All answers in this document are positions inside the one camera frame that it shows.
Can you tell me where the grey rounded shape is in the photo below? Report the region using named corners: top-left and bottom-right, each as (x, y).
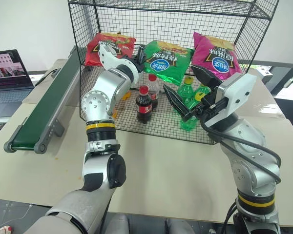
top-left (165, 217), bottom-right (196, 234)

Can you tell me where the black conveyor cable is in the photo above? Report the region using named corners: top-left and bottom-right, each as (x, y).
top-left (34, 69), bottom-right (58, 87)

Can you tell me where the magenta chips bag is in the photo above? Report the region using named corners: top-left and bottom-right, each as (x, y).
top-left (190, 31), bottom-right (243, 81)

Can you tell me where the green chips bag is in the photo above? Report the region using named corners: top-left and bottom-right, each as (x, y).
top-left (142, 39), bottom-right (195, 86)

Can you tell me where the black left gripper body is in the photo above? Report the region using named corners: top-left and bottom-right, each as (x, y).
top-left (127, 55), bottom-right (145, 73)

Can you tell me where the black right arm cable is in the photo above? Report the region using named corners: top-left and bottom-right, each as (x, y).
top-left (199, 116), bottom-right (283, 184)

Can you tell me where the red chips bag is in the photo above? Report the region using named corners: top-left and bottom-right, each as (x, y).
top-left (84, 32), bottom-right (137, 67)

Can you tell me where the green conveyor belt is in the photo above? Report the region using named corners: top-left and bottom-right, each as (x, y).
top-left (3, 45), bottom-right (89, 155)

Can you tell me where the grey laptop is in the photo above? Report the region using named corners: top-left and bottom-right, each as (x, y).
top-left (0, 49), bottom-right (36, 119)

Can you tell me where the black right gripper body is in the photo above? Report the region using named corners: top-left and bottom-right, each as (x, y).
top-left (180, 92), bottom-right (230, 128)

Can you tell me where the green soda bottle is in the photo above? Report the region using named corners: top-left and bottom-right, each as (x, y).
top-left (176, 76), bottom-right (195, 109)
top-left (180, 83), bottom-right (212, 131)

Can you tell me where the cola bottle red cap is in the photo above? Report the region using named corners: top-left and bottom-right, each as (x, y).
top-left (135, 85), bottom-right (153, 124)
top-left (147, 74), bottom-right (160, 109)

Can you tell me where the black wire mesh rack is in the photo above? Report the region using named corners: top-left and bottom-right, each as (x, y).
top-left (67, 0), bottom-right (280, 146)

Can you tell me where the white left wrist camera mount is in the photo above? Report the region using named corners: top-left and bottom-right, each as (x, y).
top-left (98, 43), bottom-right (128, 70)

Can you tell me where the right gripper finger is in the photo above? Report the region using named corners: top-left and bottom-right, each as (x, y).
top-left (163, 84), bottom-right (194, 120)
top-left (190, 65), bottom-right (222, 93)

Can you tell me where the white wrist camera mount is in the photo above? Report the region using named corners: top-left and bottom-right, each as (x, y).
top-left (214, 72), bottom-right (257, 120)
top-left (98, 43), bottom-right (128, 70)

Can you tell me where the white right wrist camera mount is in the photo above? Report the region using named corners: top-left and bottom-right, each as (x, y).
top-left (214, 72), bottom-right (257, 120)

